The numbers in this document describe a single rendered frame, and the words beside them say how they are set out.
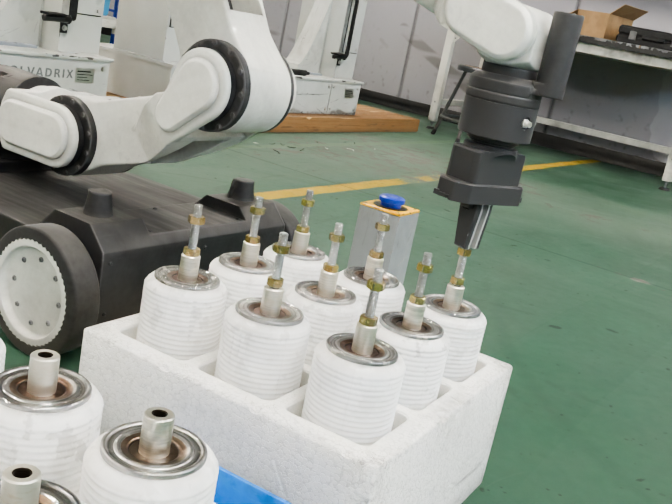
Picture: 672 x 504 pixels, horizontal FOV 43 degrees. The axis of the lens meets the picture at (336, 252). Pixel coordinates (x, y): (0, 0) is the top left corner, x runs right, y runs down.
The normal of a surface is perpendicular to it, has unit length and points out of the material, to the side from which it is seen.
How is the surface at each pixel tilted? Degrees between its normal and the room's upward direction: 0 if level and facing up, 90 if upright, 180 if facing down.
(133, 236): 45
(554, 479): 0
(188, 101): 90
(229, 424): 90
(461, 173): 90
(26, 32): 90
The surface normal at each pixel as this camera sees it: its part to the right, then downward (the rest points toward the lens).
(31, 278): -0.54, 0.12
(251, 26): 0.80, -0.22
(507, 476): 0.19, -0.95
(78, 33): 0.82, 0.30
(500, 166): 0.58, 0.33
